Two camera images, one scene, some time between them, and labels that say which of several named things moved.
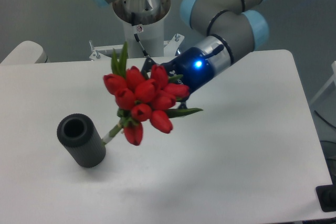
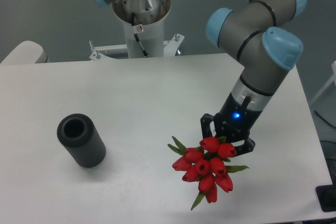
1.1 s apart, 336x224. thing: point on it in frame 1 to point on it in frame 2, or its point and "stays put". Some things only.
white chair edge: [27, 52] stays put
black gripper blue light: [192, 63] to [234, 122]
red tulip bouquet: [141, 99] to [207, 164]
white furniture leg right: [333, 78] stays put
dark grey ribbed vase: [77, 134] stays put
